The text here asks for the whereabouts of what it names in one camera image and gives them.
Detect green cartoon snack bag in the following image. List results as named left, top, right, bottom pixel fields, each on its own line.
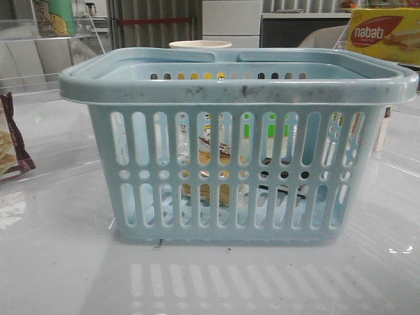
left=32, top=0, right=77, bottom=37

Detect clear acrylic right display shelf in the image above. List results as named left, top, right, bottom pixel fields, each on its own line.
left=331, top=24, right=420, bottom=178

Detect plate of fruit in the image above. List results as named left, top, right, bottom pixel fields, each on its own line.
left=340, top=0, right=358, bottom=10

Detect clear acrylic display shelf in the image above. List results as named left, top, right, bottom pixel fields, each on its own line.
left=0, top=16, right=109, bottom=184
left=331, top=24, right=420, bottom=178

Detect brown wafer snack bag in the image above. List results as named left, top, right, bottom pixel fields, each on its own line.
left=1, top=93, right=35, bottom=182

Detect black tissue pack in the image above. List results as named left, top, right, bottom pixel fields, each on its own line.
left=258, top=157, right=308, bottom=199

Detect clear acrylic left display shelf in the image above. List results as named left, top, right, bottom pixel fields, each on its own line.
left=0, top=16, right=109, bottom=184

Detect orange yellow snack box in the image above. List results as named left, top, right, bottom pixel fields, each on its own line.
left=347, top=106, right=393, bottom=152

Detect light blue plastic basket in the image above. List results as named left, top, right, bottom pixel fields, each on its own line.
left=59, top=47, right=419, bottom=244

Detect red barrier belt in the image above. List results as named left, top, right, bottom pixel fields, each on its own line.
left=117, top=17, right=193, bottom=26

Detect white cabinet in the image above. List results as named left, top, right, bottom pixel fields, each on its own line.
left=201, top=1, right=263, bottom=48

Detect colourful puzzle cube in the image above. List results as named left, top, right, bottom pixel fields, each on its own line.
left=242, top=113, right=291, bottom=138

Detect yellow nabati wafer box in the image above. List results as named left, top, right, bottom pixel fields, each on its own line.
left=346, top=7, right=419, bottom=66

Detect packaged bread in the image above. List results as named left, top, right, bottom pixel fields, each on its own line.
left=180, top=136, right=232, bottom=207

